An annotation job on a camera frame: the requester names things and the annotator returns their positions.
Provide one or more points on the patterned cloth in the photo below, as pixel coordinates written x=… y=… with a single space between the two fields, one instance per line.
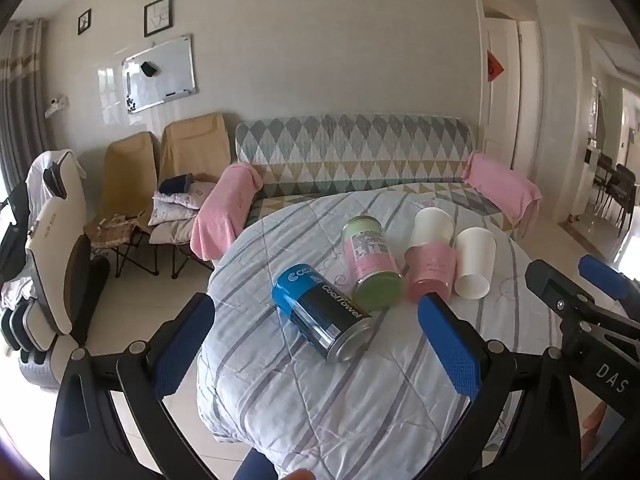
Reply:
x=112 y=230

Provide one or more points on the striped quilted table cover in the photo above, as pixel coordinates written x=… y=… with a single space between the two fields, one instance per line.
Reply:
x=280 y=395

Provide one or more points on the white door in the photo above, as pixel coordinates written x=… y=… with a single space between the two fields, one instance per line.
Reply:
x=501 y=95

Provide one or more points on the blue and black can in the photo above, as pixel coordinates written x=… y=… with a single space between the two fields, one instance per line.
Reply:
x=320 y=310

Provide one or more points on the whiteboard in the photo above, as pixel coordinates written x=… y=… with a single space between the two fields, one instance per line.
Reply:
x=160 y=75

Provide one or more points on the black whiteboard eraser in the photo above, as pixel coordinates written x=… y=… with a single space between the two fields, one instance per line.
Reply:
x=149 y=69

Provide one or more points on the beige folding chair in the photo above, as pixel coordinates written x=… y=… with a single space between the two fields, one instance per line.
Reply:
x=192 y=147
x=125 y=175

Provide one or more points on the pink towel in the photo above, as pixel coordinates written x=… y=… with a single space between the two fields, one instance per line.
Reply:
x=220 y=210
x=500 y=185

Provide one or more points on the small black picture frame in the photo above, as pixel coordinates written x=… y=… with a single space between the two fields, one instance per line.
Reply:
x=84 y=21

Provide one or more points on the dark dining chair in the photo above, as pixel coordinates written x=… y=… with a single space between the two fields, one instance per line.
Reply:
x=617 y=185

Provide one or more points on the white cup with pink sleeve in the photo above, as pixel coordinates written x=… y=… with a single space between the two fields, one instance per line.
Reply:
x=431 y=265

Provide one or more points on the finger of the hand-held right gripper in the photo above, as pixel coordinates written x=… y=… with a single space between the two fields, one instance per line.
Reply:
x=602 y=275
x=557 y=290

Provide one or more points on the red door decoration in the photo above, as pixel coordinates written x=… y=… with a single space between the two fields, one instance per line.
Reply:
x=495 y=66

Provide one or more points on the person's blue pants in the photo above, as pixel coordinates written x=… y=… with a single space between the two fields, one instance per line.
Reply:
x=256 y=462

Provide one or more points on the dark blue cushion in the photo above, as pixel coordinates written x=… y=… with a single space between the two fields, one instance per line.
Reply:
x=176 y=184

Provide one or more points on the beige massage chair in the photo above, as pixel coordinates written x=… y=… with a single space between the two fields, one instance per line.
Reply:
x=55 y=260

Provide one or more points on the grey curtain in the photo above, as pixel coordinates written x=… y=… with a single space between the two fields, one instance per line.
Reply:
x=22 y=105

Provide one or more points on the white paper cup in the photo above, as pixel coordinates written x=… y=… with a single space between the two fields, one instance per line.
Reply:
x=474 y=262

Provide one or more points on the medium black picture frame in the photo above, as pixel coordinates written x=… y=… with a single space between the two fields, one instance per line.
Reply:
x=158 y=16

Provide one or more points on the person's right hand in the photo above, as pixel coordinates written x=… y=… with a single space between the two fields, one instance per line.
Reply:
x=595 y=421

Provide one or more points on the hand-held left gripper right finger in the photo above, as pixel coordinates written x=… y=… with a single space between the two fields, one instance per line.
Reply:
x=452 y=347

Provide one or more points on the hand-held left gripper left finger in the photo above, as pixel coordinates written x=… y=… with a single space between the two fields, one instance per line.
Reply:
x=176 y=355

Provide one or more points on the diamond patterned sofa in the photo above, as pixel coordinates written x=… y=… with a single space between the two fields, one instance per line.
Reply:
x=350 y=152

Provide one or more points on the green and pink can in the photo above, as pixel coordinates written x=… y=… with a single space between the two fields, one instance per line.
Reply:
x=372 y=257

